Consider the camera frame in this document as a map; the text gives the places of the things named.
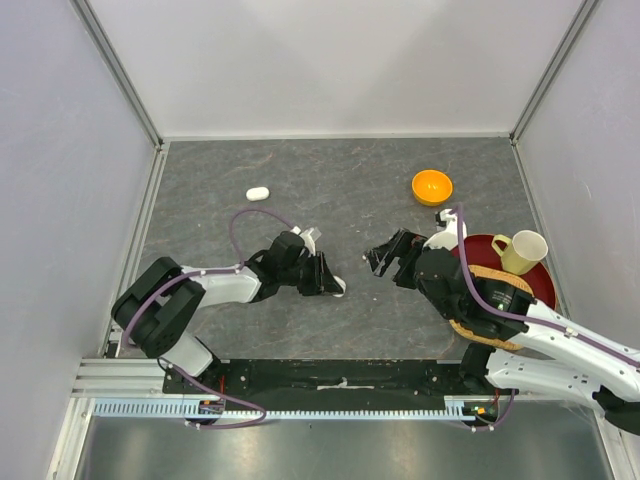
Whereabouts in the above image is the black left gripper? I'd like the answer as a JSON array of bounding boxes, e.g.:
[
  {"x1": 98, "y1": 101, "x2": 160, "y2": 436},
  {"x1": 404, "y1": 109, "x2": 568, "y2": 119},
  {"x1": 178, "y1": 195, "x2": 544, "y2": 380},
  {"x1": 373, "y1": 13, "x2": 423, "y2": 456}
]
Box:
[{"x1": 279, "y1": 251, "x2": 343, "y2": 296}]

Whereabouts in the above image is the white earbud charging case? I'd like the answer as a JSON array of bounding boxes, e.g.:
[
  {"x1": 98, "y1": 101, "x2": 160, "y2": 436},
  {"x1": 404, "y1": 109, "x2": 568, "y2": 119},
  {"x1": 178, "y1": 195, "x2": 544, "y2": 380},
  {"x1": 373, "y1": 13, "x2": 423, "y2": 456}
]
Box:
[{"x1": 332, "y1": 276, "x2": 346, "y2": 298}]

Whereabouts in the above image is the white oval case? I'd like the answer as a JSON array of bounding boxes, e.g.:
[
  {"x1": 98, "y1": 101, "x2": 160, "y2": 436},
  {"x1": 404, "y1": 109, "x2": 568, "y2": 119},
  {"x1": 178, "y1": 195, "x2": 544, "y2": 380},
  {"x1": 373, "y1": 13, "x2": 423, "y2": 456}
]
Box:
[{"x1": 245, "y1": 187, "x2": 270, "y2": 202}]

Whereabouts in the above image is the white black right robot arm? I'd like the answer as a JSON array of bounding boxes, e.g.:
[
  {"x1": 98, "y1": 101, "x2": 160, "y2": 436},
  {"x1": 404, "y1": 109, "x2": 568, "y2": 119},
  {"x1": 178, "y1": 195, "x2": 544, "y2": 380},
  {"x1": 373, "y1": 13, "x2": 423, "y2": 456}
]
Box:
[{"x1": 364, "y1": 229, "x2": 639, "y2": 434}]

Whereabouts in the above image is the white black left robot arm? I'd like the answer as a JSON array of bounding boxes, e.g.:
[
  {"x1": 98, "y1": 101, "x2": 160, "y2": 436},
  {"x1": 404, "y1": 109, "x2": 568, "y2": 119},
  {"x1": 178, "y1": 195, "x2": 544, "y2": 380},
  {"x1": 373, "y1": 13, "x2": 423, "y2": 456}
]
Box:
[{"x1": 111, "y1": 228, "x2": 346, "y2": 393}]

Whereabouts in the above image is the orange plastic bowl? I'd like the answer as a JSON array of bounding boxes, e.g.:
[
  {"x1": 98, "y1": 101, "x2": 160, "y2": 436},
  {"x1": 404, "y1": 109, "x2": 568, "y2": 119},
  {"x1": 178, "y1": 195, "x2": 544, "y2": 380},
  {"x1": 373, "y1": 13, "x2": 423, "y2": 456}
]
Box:
[{"x1": 411, "y1": 169, "x2": 454, "y2": 206}]

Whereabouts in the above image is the woven bamboo tray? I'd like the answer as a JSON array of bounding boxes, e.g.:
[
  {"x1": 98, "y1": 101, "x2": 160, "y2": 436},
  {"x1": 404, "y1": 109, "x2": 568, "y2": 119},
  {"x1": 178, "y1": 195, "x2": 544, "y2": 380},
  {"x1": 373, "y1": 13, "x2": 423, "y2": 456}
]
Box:
[{"x1": 449, "y1": 265, "x2": 533, "y2": 351}]

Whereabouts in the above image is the red round plate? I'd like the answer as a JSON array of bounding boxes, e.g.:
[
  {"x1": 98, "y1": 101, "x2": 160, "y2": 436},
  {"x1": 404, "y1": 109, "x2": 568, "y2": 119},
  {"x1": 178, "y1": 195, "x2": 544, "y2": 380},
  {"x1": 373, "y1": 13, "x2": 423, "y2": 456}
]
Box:
[{"x1": 465, "y1": 234, "x2": 557, "y2": 309}]

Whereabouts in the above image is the cream yellow mug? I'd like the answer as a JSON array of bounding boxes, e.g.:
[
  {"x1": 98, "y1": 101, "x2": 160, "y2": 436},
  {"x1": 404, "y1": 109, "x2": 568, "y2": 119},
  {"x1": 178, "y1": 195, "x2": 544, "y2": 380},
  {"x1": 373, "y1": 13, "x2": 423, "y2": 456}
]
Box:
[{"x1": 491, "y1": 230, "x2": 549, "y2": 276}]

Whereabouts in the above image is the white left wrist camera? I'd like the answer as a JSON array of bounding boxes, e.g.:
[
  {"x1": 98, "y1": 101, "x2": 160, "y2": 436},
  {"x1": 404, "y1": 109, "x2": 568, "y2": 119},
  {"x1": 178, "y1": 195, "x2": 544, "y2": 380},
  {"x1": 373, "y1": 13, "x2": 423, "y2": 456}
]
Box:
[{"x1": 290, "y1": 226, "x2": 322, "y2": 255}]

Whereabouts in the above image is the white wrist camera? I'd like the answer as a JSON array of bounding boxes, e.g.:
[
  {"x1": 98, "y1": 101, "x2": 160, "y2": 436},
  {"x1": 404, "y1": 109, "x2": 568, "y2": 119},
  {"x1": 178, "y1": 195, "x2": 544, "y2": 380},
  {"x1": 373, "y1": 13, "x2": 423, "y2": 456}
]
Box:
[
  {"x1": 423, "y1": 209, "x2": 460, "y2": 251},
  {"x1": 290, "y1": 226, "x2": 322, "y2": 255}
]

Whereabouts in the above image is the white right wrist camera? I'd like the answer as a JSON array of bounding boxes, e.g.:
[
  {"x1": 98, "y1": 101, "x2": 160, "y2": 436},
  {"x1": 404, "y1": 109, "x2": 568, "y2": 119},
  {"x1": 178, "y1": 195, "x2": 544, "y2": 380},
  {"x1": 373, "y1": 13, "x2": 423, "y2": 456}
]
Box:
[{"x1": 423, "y1": 209, "x2": 460, "y2": 251}]

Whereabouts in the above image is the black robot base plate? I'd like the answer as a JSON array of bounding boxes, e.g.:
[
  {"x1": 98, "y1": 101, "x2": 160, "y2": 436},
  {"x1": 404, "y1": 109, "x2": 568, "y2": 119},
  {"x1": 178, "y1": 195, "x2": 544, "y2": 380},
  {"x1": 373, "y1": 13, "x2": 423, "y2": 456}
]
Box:
[{"x1": 162, "y1": 357, "x2": 516, "y2": 412}]

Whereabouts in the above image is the light blue cable duct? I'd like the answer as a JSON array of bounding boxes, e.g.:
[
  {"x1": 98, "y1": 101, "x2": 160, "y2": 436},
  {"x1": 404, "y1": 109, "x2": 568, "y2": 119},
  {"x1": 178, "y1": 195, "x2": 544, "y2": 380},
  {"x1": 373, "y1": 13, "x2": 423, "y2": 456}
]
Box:
[{"x1": 92, "y1": 398, "x2": 475, "y2": 421}]

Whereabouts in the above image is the aluminium frame right post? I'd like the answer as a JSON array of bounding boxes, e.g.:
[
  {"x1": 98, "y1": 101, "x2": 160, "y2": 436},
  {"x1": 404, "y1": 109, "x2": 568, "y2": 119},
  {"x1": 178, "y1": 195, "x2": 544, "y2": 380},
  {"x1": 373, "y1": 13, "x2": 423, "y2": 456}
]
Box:
[{"x1": 509, "y1": 0, "x2": 601, "y2": 144}]

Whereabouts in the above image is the aluminium frame post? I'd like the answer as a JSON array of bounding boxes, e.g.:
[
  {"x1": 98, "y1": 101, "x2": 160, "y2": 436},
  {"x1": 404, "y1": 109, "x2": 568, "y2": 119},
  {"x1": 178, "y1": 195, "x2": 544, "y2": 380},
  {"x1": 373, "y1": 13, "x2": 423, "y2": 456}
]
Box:
[
  {"x1": 509, "y1": 0, "x2": 601, "y2": 144},
  {"x1": 69, "y1": 0, "x2": 165, "y2": 146}
]

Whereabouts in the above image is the aluminium frame left post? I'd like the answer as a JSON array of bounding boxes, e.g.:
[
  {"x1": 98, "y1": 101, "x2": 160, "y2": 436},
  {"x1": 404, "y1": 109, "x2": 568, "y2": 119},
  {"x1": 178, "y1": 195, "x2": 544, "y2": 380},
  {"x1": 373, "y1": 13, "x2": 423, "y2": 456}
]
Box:
[{"x1": 69, "y1": 0, "x2": 165, "y2": 146}]

